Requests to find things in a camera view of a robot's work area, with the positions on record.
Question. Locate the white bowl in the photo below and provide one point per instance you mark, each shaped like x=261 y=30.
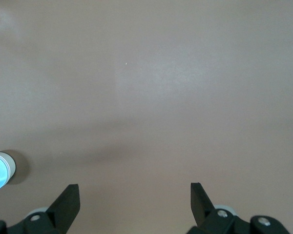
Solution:
x=12 y=168

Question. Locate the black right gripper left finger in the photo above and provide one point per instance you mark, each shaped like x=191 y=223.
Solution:
x=63 y=207

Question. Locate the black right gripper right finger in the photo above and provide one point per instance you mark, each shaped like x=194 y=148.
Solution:
x=201 y=207

